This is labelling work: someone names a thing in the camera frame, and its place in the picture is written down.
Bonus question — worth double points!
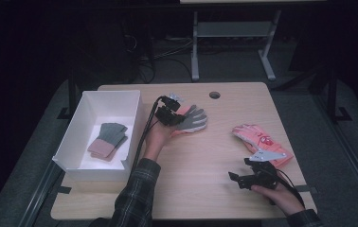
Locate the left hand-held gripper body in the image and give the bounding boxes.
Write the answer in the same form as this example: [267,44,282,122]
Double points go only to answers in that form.
[153,92,188,128]

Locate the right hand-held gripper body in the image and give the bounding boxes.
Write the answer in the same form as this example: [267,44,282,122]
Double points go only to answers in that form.
[242,148,288,191]

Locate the pink glove with grey palm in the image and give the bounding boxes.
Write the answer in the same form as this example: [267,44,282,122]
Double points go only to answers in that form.
[170,104,208,138]

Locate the grey knit glove pink cuff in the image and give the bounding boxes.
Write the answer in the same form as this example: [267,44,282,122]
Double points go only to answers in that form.
[90,135,130,163]

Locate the white box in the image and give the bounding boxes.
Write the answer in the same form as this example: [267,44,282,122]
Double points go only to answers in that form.
[51,90,147,183]

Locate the dark green pink-cuffed socks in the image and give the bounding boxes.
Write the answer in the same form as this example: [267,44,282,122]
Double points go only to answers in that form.
[87,122,129,159]

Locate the person's right hand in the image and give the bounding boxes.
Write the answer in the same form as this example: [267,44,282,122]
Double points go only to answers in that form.
[250,183,306,218]

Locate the person's left hand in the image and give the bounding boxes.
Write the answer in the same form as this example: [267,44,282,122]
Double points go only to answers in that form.
[142,120,182,162]

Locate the pink glove with red print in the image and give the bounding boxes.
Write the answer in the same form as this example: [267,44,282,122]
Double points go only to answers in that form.
[232,123,295,168]

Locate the white metal stand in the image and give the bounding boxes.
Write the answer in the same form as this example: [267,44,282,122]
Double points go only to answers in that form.
[190,9,283,82]

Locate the right hand-held gripper black cable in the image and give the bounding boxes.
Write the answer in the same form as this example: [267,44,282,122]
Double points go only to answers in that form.
[275,168,306,208]

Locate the bundle of floor cables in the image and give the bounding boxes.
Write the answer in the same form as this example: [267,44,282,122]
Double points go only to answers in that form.
[121,32,194,84]

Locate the grey metal floor rail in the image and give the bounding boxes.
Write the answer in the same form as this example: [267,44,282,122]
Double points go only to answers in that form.
[313,93,358,211]
[17,162,65,227]

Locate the dark metal post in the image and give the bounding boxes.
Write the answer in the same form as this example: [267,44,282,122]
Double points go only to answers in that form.
[325,67,353,123]
[57,67,78,121]

